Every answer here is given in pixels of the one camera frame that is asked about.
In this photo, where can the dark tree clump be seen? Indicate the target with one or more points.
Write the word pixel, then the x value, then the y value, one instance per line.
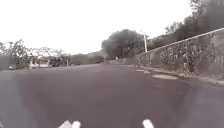
pixel 121 42

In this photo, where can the grey asphalt road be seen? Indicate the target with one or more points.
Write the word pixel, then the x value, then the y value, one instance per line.
pixel 100 96

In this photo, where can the pole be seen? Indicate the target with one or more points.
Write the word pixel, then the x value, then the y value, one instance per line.
pixel 145 42

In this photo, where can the dirt verge strip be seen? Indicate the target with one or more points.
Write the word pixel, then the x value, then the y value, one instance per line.
pixel 186 76

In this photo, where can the white painted road arrow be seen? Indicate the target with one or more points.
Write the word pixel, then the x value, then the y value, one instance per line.
pixel 65 124

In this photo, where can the trees beside road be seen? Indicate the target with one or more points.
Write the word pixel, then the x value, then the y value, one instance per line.
pixel 33 56

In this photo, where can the stone wall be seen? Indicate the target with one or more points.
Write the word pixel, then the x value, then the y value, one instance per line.
pixel 190 55

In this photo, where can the trees above wall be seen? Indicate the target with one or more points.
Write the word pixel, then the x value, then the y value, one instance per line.
pixel 200 20

